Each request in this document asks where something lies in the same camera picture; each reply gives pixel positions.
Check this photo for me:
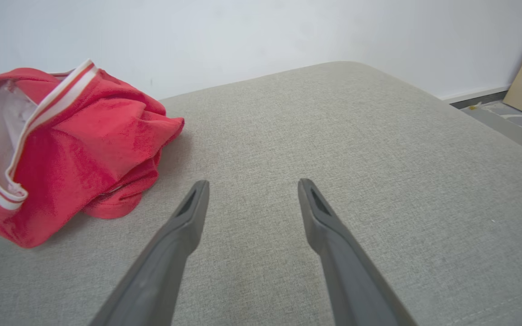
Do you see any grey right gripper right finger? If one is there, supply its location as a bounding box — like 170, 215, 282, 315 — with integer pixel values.
298, 178, 418, 326

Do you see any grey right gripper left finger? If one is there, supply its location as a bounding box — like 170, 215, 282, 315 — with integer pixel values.
89, 180, 210, 326

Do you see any red and white jersey garment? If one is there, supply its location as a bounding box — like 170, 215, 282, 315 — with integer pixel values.
0, 59, 185, 249

